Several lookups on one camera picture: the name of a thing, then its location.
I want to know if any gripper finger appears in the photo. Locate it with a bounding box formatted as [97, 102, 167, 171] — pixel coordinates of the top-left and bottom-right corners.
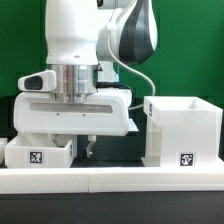
[84, 135, 97, 158]
[51, 134, 66, 148]

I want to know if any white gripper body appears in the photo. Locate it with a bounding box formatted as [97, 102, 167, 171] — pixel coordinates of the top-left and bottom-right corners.
[14, 88, 131, 136]

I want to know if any white front drawer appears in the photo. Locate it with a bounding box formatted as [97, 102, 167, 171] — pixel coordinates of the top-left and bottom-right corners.
[5, 133, 77, 168]

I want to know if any white drawer cabinet box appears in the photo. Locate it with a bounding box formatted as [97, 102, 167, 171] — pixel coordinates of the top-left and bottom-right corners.
[142, 96, 223, 167]

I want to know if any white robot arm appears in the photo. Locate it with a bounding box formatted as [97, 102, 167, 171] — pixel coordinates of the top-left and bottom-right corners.
[14, 0, 158, 136]

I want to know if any paper marker sheet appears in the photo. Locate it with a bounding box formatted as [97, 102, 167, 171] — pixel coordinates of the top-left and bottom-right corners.
[129, 119, 139, 132]

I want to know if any white front fence bar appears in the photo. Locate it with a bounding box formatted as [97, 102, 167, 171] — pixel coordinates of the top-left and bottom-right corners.
[0, 167, 224, 194]

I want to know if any white camera cable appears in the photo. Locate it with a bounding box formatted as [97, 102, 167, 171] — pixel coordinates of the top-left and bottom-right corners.
[105, 0, 157, 112]

